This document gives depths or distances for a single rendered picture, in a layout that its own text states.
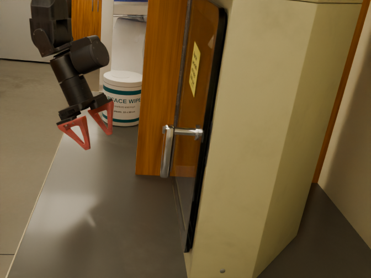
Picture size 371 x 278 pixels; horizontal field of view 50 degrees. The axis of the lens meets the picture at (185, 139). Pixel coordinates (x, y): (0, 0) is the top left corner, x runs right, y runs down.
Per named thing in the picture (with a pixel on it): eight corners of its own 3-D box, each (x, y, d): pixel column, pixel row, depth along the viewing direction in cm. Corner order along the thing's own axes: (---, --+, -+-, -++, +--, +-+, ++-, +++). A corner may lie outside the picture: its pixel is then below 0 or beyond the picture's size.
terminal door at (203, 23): (173, 169, 94) (195, -10, 78) (188, 257, 67) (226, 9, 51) (170, 169, 94) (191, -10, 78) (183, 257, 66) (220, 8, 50)
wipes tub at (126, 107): (141, 113, 139) (144, 71, 133) (142, 128, 127) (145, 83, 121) (103, 111, 137) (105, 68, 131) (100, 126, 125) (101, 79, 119)
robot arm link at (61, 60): (58, 55, 91) (41, 59, 86) (81, 44, 88) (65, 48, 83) (70, 83, 92) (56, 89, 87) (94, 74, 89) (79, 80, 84)
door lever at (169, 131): (191, 181, 64) (189, 174, 67) (199, 127, 60) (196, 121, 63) (158, 180, 63) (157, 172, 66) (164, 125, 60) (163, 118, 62)
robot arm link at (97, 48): (56, 28, 91) (30, 32, 83) (95, 9, 86) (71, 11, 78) (77, 77, 93) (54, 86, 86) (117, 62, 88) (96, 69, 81)
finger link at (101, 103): (125, 128, 97) (110, 91, 94) (111, 138, 90) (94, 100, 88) (103, 134, 99) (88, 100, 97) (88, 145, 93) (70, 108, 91)
